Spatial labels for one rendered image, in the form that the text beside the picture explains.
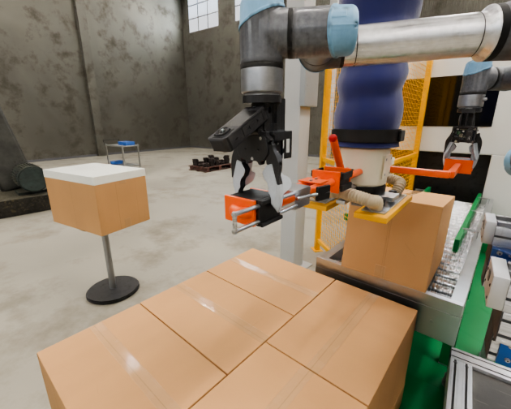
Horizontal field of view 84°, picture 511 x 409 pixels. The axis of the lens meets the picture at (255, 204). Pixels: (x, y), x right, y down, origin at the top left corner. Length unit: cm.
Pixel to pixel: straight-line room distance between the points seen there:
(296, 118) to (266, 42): 193
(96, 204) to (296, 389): 160
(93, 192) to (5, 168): 409
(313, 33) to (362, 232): 117
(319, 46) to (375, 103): 48
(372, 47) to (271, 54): 22
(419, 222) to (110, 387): 135
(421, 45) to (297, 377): 98
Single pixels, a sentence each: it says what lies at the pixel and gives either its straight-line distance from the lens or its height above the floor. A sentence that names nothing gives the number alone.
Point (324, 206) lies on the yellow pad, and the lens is 98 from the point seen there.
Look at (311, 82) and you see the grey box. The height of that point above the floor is 165.
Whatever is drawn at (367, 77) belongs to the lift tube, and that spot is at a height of 148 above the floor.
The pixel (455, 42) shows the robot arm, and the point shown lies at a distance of 71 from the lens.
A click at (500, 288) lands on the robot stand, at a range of 95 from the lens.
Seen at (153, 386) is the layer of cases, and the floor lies 54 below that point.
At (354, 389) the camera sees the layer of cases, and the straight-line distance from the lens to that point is 112.
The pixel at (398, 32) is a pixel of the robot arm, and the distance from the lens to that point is 68.
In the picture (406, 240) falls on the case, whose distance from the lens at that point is 150.
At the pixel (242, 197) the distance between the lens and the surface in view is 54.
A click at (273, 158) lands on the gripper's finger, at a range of 51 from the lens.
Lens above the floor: 136
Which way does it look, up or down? 16 degrees down
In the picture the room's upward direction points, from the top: straight up
